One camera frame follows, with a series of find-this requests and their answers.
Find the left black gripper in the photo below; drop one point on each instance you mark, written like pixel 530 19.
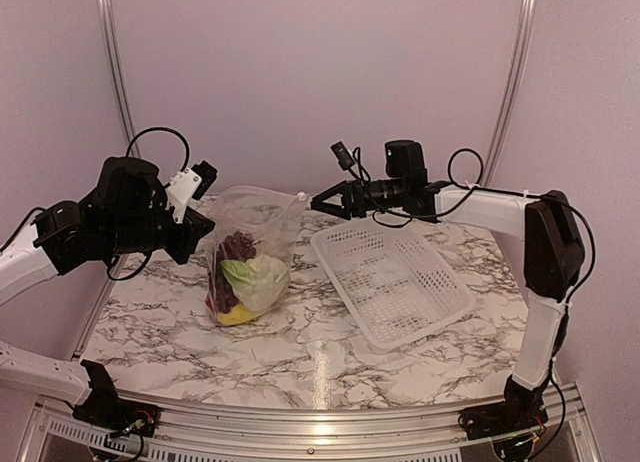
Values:
pixel 195 226

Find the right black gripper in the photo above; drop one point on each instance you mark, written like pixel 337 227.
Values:
pixel 357 206

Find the dark red toy grapes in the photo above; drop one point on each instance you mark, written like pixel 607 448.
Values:
pixel 237 245

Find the clear zip top bag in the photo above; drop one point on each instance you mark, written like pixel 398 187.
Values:
pixel 272 218

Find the white toy cauliflower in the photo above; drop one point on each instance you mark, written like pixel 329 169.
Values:
pixel 257 282

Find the yellow toy fruit front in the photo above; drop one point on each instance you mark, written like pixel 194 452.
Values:
pixel 237 315

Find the white plastic basket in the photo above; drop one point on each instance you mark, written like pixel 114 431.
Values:
pixel 394 283

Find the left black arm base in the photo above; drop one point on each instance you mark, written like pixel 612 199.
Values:
pixel 104 407

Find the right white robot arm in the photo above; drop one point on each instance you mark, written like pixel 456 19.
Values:
pixel 546 224

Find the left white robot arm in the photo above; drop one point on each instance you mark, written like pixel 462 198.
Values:
pixel 61 239

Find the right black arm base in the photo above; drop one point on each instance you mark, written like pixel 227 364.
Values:
pixel 521 409

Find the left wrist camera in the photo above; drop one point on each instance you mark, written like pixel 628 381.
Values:
pixel 130 187

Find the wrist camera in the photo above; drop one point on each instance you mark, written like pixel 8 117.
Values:
pixel 130 187
pixel 404 161

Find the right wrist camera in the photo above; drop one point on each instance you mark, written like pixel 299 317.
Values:
pixel 404 161

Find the front aluminium rail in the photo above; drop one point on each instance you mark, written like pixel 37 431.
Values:
pixel 191 431

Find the left aluminium frame post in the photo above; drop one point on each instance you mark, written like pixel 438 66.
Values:
pixel 115 68

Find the aluminium frame post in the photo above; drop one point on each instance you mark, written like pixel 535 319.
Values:
pixel 515 76
pixel 115 68

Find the right aluminium frame post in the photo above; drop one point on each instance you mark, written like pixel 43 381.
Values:
pixel 515 76

